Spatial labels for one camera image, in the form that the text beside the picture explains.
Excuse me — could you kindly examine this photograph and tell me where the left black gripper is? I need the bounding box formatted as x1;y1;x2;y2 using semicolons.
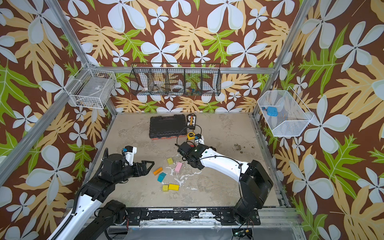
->
113;160;155;185

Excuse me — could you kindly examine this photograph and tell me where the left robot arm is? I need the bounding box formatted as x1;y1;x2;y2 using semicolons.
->
49;146;155;240

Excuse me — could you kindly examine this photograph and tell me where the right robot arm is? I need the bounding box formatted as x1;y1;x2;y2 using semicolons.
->
178;142;274;224

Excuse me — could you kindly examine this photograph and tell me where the orange bar block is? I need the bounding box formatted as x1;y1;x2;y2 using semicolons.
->
153;167;163;176

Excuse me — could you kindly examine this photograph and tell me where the light pink block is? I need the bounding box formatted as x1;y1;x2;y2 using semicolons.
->
175;162;183;173

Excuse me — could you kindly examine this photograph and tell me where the teal block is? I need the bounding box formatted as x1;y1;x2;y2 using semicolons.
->
158;173;167;183

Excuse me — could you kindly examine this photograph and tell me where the lime cube block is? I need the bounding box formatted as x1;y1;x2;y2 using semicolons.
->
167;158;174;165

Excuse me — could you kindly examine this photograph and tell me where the yellow rectangular block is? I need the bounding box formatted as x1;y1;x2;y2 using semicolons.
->
168;184;180;191

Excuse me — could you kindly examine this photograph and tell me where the yellow tape measure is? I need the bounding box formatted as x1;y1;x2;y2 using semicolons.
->
187;132;196;141

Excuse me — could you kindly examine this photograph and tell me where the small black bit holder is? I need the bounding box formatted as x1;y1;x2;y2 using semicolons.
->
187;114;197;130

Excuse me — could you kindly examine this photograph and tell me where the black tool case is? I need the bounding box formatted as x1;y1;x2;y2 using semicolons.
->
149;114;187;139

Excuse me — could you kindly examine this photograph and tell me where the blue object in basket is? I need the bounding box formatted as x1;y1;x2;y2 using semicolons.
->
262;107;278;117

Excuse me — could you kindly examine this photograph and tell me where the white mesh basket right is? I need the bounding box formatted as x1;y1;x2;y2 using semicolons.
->
258;88;315;138

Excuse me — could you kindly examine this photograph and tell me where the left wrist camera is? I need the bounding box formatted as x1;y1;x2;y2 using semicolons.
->
122;146;137;166

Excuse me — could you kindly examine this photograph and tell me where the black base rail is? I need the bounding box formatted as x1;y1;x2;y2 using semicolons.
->
98;206;262;226

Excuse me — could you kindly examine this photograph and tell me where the black wire basket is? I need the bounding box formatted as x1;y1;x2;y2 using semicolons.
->
128;63;222;96

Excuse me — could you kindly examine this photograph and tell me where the white wire basket left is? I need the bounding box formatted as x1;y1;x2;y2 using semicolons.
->
66;68;117;109

